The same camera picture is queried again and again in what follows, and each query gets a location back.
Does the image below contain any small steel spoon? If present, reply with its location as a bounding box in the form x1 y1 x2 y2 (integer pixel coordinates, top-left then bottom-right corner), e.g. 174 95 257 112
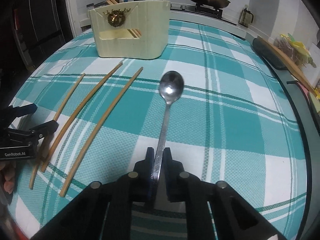
152 70 184 183

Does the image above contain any person left hand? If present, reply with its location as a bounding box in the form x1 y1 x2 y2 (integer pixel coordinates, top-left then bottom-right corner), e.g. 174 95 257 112
0 161 16 194

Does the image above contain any teal plaid tablecloth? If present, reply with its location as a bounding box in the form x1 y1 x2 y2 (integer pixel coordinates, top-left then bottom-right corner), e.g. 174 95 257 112
8 20 307 239

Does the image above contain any black refrigerator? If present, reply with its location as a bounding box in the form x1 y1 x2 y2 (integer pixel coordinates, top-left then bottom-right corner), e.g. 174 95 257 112
1 0 73 73

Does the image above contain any spice jars rack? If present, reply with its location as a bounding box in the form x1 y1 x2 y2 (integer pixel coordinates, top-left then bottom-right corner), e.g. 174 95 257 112
86 2 108 11

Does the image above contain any cream utensil holder box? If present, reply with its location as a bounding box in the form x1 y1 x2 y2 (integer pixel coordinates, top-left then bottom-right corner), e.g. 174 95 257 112
88 0 171 60

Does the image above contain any black mat under board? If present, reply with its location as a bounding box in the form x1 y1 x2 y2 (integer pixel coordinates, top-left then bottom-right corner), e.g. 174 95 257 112
252 37 287 70

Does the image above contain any green tray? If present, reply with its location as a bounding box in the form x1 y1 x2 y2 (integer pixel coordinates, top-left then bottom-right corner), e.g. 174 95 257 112
308 92 319 124

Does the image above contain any black gas stove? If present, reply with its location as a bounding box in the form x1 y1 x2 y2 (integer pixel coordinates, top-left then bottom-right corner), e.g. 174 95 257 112
150 0 238 26

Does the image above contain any wooden cutting board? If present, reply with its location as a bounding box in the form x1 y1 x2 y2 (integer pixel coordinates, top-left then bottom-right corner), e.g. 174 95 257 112
257 36 317 97

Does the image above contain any dark glass kettle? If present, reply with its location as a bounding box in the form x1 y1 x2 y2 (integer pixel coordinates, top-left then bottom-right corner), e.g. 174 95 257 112
238 5 254 28

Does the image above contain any fruit basket with bag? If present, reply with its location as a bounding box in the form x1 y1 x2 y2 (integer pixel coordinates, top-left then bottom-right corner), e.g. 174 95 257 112
274 34 317 68

